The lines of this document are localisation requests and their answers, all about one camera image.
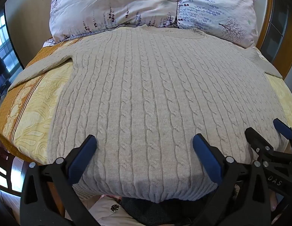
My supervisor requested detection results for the dark knit top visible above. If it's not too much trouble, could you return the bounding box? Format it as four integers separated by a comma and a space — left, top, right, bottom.
120, 193, 207, 226

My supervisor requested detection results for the blue floral pillow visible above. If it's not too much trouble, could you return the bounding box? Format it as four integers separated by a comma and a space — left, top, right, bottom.
176, 0, 259, 50

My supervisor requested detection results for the pink floral pillow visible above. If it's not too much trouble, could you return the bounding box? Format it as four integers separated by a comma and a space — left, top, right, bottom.
42, 0, 181, 49

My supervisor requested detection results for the beige cable-knit sweater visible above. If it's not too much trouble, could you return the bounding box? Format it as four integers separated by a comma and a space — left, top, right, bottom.
7, 25, 287, 203

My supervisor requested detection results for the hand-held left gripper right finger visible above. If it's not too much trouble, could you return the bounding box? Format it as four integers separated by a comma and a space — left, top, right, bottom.
192, 133, 272, 226

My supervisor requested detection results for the pink padded jacket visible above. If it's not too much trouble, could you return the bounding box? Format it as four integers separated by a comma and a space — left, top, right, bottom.
86, 194, 146, 226

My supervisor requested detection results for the yellow patterned bed sheet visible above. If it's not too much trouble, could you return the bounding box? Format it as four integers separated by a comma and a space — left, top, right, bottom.
0, 36, 292, 170

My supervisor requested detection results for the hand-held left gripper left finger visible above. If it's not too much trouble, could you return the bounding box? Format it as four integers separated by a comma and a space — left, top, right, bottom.
20, 135, 106, 226

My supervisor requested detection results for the glass window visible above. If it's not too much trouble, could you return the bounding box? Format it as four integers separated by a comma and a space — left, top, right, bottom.
0, 16, 21, 99

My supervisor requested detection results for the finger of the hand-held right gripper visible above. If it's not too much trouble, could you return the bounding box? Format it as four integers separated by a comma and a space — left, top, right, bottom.
273, 118, 292, 154
245, 127, 292, 168

